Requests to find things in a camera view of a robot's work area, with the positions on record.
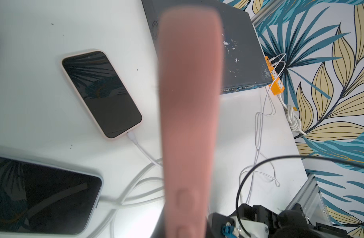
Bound dark phone pink case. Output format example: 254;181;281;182
158;6;224;238

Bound white charging cable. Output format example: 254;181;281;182
86;130;166;238

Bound black phone light case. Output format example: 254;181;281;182
0;157;103;235

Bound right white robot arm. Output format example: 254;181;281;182
205;203;350;238

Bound orange power strip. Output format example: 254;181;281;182
265;54;286;95

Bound white power strip cord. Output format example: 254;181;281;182
268;53;307;136

